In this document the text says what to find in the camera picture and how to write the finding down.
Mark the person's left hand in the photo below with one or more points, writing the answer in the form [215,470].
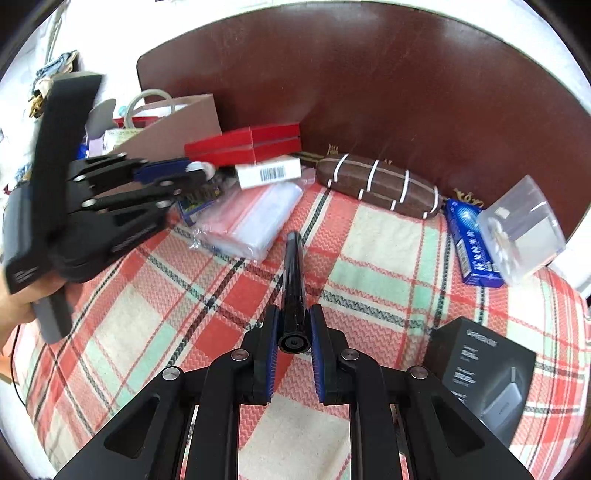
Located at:
[16,309]

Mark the white barcode box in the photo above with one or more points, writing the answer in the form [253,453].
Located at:
[272,173]

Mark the red plaid blanket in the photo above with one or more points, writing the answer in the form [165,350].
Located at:
[369,277]

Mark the pile of clothes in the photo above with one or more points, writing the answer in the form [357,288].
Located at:
[53,78]

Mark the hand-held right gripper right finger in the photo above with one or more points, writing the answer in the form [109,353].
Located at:
[318,355]

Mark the brown cardboard box container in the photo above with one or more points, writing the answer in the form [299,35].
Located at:
[194,120]

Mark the clear tape roll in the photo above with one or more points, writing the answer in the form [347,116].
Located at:
[138,98]

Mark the blue toothpaste box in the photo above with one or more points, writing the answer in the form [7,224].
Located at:
[471,249]

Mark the white labelled carton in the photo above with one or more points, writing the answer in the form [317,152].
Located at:
[121,137]

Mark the brown striped pouch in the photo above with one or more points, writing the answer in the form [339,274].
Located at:
[378,184]

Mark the clear pink zip bag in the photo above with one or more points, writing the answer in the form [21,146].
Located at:
[249,226]

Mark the brown leather headboard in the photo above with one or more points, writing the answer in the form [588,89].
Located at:
[392,83]

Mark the clear plastic container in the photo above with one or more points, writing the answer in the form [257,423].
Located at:
[521,226]

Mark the red gift box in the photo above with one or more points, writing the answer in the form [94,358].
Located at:
[268,138]

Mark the small blue printed box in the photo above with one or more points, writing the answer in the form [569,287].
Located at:
[198,205]

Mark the lavender carton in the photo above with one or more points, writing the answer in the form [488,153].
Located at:
[98,146]

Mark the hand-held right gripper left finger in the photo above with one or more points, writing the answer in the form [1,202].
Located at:
[268,355]

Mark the black product box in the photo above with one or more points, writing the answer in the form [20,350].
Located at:
[480,364]

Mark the black pen tube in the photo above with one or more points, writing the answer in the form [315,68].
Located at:
[293,286]

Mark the small white round object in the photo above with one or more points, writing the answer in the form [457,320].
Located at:
[203,168]

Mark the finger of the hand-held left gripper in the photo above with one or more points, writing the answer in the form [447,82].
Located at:
[161,169]
[134,201]

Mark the red and black box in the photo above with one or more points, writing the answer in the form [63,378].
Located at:
[138,121]

